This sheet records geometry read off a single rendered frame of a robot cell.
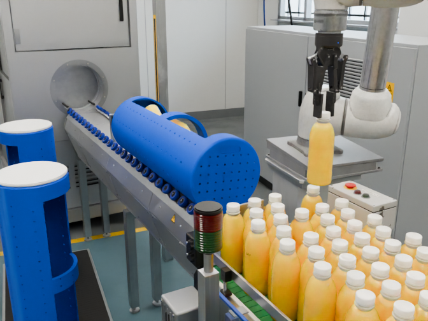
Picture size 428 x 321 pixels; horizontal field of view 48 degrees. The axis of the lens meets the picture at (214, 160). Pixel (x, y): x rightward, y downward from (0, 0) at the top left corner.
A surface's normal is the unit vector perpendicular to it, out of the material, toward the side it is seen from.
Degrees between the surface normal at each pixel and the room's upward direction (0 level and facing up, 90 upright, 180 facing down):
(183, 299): 0
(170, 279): 0
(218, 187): 90
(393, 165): 90
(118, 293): 0
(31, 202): 90
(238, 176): 90
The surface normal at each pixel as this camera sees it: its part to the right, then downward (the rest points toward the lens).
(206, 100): 0.37, 0.29
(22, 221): 0.00, 0.32
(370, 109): -0.23, 0.40
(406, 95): -0.93, 0.12
